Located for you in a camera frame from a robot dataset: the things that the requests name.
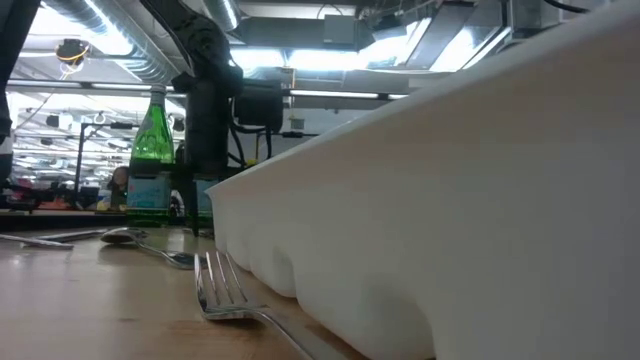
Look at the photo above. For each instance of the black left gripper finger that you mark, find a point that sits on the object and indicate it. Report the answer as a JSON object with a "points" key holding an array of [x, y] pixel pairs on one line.
{"points": [[194, 200]]}

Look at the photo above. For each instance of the silver spoon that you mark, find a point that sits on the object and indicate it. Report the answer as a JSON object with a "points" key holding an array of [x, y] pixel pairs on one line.
{"points": [[120, 236]]}

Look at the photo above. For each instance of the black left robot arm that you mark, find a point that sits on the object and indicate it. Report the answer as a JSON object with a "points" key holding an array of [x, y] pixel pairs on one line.
{"points": [[200, 40]]}

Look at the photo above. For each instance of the green glass water bottle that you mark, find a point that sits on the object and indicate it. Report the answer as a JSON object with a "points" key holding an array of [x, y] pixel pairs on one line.
{"points": [[150, 135], [206, 195]]}

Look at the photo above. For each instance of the yellow tag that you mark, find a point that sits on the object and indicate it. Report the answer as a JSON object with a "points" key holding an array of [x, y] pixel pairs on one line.
{"points": [[251, 162]]}

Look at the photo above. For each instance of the person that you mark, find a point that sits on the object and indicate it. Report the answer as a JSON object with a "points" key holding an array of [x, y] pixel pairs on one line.
{"points": [[119, 180], [5, 167]]}

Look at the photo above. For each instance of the silver fork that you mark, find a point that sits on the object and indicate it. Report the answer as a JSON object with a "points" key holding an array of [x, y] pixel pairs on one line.
{"points": [[222, 300]]}

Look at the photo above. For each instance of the silver table knife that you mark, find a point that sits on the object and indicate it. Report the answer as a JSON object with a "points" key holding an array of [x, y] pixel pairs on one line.
{"points": [[75, 234], [40, 242]]}

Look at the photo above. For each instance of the ceiling light panel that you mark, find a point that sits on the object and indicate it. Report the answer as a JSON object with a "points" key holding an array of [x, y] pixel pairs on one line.
{"points": [[320, 60]]}

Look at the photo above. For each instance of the grey ceiling box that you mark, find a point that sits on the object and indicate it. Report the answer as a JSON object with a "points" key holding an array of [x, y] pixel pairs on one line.
{"points": [[340, 30]]}

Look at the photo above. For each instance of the white plastic cutlery tray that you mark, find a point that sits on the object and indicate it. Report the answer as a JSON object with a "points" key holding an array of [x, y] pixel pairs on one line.
{"points": [[450, 225]]}

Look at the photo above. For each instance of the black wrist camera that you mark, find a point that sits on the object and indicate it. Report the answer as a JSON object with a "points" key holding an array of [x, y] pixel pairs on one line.
{"points": [[259, 107]]}

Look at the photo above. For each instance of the black metal frame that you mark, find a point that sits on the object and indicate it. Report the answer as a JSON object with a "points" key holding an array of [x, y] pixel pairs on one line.
{"points": [[78, 165]]}

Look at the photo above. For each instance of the silver air duct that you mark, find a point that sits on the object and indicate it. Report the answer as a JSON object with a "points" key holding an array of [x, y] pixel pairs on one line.
{"points": [[125, 40]]}

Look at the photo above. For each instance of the black table frame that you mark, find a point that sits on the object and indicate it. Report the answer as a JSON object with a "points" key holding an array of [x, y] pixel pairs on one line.
{"points": [[50, 220]]}

